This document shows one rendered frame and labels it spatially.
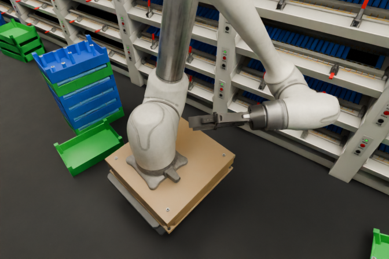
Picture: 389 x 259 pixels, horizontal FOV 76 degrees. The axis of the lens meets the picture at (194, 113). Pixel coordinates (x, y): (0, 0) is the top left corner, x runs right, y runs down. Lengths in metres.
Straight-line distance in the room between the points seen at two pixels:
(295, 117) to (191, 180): 0.45
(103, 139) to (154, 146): 0.76
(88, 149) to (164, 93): 0.75
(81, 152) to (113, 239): 0.53
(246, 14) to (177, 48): 0.30
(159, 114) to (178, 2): 0.33
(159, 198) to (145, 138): 0.24
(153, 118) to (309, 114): 0.45
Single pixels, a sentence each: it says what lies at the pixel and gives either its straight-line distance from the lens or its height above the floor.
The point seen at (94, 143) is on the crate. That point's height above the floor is 0.00.
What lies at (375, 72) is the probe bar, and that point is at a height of 0.58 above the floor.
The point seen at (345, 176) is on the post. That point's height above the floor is 0.04.
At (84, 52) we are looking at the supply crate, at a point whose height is 0.40.
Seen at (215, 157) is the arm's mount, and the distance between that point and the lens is 1.02.
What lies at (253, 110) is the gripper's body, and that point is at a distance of 0.73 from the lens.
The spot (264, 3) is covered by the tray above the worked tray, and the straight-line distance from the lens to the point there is 1.12.
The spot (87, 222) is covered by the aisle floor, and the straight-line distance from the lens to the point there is 1.30.
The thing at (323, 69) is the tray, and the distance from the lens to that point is 1.14.
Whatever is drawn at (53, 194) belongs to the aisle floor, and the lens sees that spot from 1.44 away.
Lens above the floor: 1.11
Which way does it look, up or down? 44 degrees down
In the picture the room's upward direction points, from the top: straight up
